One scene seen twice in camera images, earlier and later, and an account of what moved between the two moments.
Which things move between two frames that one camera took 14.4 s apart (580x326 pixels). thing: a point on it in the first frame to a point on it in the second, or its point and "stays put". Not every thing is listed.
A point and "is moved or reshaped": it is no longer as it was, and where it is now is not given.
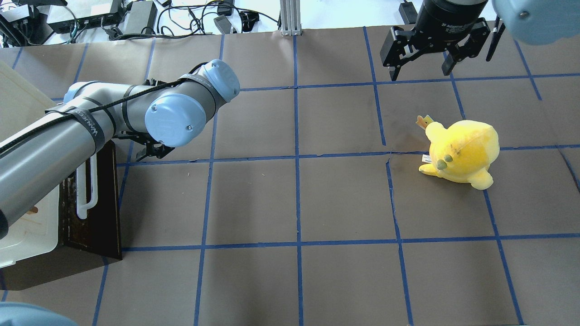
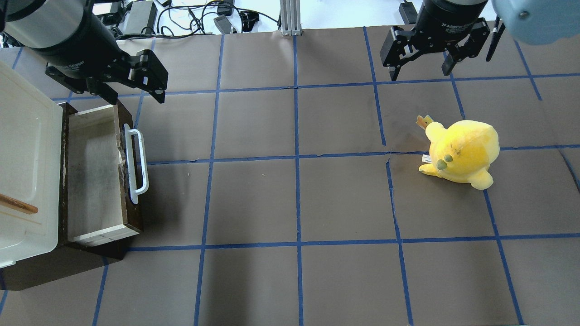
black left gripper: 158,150 to 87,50
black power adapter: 142,14 stays put
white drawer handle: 82,206 to 135,192
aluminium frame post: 290,17 stays put
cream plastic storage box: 36,239 stays put
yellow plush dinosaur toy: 462,152 stays put
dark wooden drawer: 85,244 is moved or reshaped
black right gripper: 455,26 stays put
